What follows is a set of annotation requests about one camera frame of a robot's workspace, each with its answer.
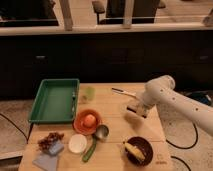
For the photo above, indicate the blue grey sponge block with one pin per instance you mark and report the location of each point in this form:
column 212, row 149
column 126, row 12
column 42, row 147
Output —
column 56, row 148

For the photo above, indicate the green-handled metal scoop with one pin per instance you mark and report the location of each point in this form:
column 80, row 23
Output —
column 101, row 133

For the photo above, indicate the green plastic tray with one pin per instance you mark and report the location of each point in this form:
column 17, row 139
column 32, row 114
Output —
column 55, row 102

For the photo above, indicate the orange peach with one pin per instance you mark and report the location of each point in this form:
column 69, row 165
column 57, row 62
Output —
column 89, row 120

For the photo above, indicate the white round lid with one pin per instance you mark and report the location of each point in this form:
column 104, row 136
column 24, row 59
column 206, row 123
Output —
column 77, row 143

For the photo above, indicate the yellow corn cob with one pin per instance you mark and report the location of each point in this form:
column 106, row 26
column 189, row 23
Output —
column 135, row 151

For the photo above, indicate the grey blue cloth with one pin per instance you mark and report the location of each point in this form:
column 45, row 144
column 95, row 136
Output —
column 46, row 162

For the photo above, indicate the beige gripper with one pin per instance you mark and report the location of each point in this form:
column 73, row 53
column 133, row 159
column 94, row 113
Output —
column 137, row 108

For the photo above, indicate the orange bowl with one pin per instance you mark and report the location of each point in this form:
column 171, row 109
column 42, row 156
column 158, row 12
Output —
column 78, row 122

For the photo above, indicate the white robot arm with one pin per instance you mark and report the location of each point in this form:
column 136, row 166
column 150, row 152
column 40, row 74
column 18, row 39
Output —
column 161, row 90

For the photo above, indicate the blue device on floor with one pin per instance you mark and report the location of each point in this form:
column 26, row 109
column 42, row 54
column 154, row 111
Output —
column 201, row 97

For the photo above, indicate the translucent green plastic cup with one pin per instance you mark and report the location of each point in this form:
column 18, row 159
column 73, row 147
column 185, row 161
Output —
column 88, row 94

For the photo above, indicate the dark brown bowl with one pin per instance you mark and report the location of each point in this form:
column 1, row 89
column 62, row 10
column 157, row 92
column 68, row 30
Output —
column 145, row 148

